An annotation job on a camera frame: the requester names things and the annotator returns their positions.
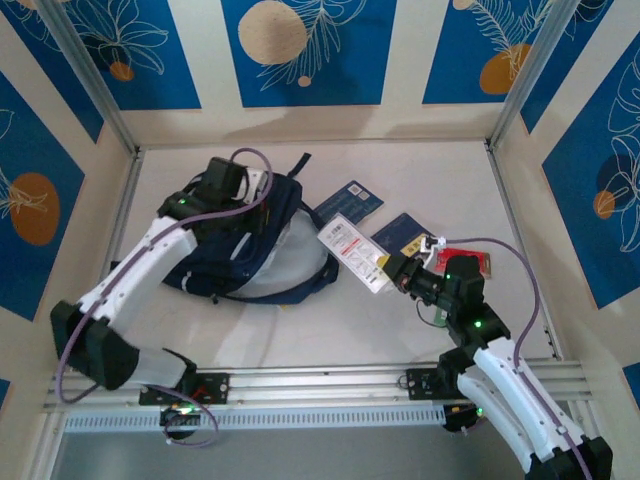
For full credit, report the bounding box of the white slotted cable duct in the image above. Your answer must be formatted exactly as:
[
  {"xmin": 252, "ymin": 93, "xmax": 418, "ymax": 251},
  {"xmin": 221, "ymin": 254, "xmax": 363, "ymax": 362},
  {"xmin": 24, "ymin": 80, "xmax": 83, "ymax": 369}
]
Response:
[{"xmin": 63, "ymin": 404, "xmax": 447, "ymax": 434}]

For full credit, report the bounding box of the red small box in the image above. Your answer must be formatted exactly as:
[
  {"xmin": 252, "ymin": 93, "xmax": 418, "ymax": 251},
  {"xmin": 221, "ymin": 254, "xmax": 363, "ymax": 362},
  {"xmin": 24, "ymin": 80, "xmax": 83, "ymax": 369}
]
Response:
[{"xmin": 433, "ymin": 248, "xmax": 494, "ymax": 279}]

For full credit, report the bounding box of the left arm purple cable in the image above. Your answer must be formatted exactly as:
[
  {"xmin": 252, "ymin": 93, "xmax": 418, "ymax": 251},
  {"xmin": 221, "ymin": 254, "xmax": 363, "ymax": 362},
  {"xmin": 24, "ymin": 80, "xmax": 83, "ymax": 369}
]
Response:
[{"xmin": 53, "ymin": 147, "xmax": 275, "ymax": 449}]

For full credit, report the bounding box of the white red printed packet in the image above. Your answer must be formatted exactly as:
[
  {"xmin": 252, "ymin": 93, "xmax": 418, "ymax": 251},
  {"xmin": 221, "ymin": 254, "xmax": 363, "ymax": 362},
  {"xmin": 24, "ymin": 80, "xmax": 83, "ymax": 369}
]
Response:
[{"xmin": 317, "ymin": 213, "xmax": 396, "ymax": 294}]

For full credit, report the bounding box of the navy notebook with yellow label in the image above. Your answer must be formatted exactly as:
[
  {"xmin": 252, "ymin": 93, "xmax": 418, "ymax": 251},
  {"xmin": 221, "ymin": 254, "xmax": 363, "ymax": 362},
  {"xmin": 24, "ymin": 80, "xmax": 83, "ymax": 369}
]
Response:
[{"xmin": 370, "ymin": 213, "xmax": 431, "ymax": 259}]

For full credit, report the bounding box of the navy notebook with QR code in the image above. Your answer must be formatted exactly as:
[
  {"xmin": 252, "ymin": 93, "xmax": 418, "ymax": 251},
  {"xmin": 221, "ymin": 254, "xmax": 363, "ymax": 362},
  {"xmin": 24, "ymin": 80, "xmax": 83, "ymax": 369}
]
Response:
[{"xmin": 313, "ymin": 179, "xmax": 386, "ymax": 226}]

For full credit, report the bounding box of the aluminium table side rail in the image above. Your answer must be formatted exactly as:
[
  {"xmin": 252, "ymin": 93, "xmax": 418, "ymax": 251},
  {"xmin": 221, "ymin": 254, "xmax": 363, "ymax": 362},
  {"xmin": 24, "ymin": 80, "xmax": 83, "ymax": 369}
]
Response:
[
  {"xmin": 72, "ymin": 149, "xmax": 146, "ymax": 372},
  {"xmin": 484, "ymin": 142, "xmax": 564, "ymax": 361}
]

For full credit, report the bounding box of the navy blue backpack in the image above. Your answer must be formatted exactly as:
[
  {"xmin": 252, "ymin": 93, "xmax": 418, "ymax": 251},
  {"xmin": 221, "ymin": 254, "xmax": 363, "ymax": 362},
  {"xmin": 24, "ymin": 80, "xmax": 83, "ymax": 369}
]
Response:
[{"xmin": 162, "ymin": 152, "xmax": 341, "ymax": 306}]

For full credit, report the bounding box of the black controller box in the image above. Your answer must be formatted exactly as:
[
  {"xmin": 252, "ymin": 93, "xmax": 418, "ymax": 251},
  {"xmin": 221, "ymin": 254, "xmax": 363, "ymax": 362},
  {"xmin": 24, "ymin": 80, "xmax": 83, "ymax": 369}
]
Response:
[
  {"xmin": 442, "ymin": 402, "xmax": 481, "ymax": 436},
  {"xmin": 159, "ymin": 405, "xmax": 201, "ymax": 441}
]

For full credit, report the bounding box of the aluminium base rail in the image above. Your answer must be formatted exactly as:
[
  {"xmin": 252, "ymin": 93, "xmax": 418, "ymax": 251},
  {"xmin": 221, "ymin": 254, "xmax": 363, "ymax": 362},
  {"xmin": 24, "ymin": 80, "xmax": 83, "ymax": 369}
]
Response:
[{"xmin": 42, "ymin": 359, "xmax": 594, "ymax": 414}]

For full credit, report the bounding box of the aluminium frame post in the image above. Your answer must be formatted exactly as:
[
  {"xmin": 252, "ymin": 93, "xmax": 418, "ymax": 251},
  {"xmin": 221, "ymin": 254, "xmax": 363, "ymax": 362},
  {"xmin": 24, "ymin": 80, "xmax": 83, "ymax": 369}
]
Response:
[
  {"xmin": 37, "ymin": 0, "xmax": 140, "ymax": 157},
  {"xmin": 487, "ymin": 0, "xmax": 586, "ymax": 151}
]

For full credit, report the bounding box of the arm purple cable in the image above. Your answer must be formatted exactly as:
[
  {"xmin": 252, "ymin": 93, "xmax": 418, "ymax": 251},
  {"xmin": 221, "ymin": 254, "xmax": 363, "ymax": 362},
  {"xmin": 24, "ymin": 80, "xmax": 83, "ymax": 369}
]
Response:
[
  {"xmin": 442, "ymin": 237, "xmax": 591, "ymax": 480},
  {"xmin": 53, "ymin": 147, "xmax": 275, "ymax": 449}
]

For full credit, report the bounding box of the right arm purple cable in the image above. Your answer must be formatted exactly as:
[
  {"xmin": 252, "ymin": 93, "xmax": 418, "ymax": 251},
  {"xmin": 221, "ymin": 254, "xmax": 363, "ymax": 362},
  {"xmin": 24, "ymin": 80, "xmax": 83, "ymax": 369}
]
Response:
[{"xmin": 442, "ymin": 237, "xmax": 591, "ymax": 480}]

